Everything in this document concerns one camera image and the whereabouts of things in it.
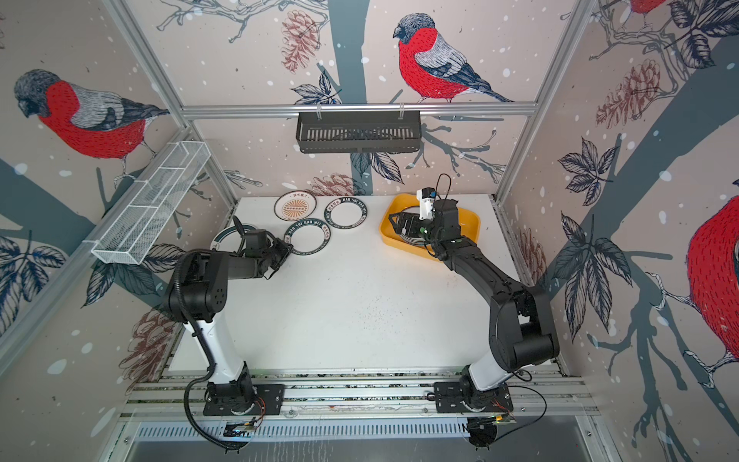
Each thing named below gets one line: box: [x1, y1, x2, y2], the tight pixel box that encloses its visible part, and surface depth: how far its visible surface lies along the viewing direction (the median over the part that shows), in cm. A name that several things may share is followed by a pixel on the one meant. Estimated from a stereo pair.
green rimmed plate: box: [209, 224, 257, 253], surface depth 111 cm
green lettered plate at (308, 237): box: [283, 217, 332, 257], surface depth 110 cm
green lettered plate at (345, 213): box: [324, 196, 369, 230], surface depth 120 cm
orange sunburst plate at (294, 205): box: [273, 189, 317, 222], surface depth 123 cm
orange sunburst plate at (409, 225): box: [388, 205, 426, 247], surface depth 79 cm
